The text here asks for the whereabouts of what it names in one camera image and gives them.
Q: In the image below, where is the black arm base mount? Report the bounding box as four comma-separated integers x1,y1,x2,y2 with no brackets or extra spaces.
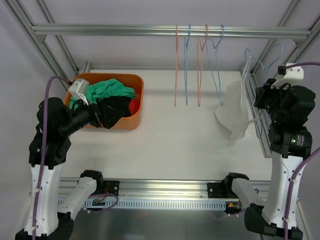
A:
102,180,120,196

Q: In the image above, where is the aluminium hanging rail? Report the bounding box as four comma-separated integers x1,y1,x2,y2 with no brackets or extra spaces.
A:
31,23,311,41

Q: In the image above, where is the orange plastic bin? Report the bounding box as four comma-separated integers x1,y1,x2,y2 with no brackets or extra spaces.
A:
71,72,144,130

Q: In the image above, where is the white tank top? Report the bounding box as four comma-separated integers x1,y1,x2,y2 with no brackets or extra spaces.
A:
214,57,260,140

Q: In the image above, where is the green tank top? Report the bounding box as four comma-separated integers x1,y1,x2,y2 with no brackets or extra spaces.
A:
67,78,136,109

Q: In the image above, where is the pink wire hanger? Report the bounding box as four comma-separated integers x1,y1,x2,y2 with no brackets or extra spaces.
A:
174,24,179,107

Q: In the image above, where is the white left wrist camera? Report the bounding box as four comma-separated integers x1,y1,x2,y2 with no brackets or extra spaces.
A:
68,78,89,106

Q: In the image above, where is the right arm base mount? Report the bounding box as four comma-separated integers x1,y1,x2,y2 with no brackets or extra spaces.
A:
206,182,238,199

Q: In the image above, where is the black tank top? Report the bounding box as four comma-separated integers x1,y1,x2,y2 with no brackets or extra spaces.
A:
101,96,132,117

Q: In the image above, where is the white slotted cable duct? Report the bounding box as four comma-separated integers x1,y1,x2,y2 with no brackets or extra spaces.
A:
57,198,227,211

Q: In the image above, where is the blue wire hanger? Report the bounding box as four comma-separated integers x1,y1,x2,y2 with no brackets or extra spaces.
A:
244,42,285,140
183,25,191,105

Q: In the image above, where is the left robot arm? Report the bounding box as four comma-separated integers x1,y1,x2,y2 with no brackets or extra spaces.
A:
15,97,124,240

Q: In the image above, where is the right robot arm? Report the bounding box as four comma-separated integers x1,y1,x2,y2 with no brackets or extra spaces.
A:
221,78,316,240

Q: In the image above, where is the red tank top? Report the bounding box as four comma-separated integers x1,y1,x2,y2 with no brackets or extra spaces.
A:
128,98,140,116

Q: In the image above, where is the pink hanger with black top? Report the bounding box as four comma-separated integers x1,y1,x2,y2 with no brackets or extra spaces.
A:
196,24,209,107

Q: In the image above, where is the blue hanger with green top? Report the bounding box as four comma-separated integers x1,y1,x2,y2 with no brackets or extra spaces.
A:
206,24,225,106

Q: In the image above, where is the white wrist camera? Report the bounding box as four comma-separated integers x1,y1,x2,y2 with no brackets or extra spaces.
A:
271,63,304,89
68,78,89,106

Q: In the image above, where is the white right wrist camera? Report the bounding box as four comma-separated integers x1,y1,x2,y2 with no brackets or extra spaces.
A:
271,63,304,89

